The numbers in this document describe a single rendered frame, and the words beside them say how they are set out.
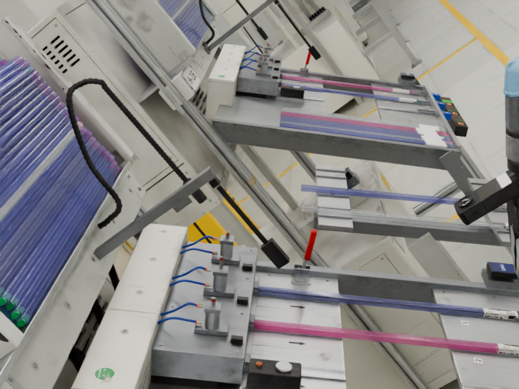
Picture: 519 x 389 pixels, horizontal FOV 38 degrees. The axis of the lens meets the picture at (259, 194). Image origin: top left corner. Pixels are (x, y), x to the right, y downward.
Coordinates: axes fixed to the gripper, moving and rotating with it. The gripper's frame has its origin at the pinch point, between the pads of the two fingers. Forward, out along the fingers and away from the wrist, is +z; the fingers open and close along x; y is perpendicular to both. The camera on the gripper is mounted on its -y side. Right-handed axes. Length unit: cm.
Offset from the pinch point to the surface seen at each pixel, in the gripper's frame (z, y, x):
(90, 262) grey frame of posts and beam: -15, -65, -11
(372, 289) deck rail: 10.0, -23.0, 17.0
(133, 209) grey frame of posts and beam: -14, -64, 12
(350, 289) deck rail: 9.5, -27.3, 16.9
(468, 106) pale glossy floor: 70, 50, 314
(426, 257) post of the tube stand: 18.5, -9.6, 43.1
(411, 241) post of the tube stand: 14.9, -12.7, 44.5
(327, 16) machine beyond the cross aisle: 37, -24, 483
